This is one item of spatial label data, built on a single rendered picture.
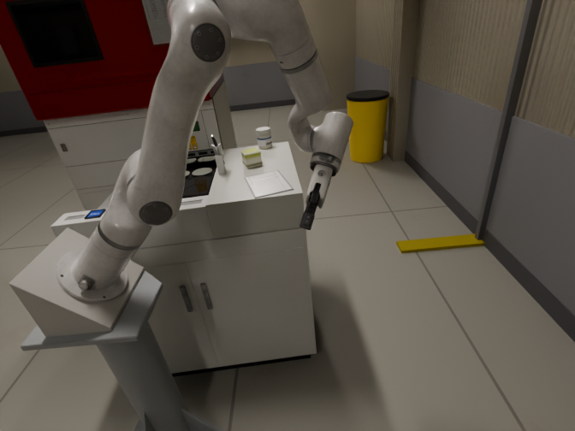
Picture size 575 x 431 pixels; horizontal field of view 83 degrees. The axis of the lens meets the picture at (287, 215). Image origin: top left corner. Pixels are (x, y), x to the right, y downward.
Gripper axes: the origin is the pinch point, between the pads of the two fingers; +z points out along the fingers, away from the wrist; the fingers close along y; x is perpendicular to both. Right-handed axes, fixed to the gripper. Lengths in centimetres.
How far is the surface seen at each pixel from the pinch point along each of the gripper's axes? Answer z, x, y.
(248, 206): -3.7, 22.1, 27.7
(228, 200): -3.5, 29.4, 26.8
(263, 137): -45, 34, 63
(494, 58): -151, -79, 96
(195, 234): 12, 39, 33
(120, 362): 57, 43, 22
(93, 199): 9, 116, 84
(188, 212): 5.0, 41.7, 26.9
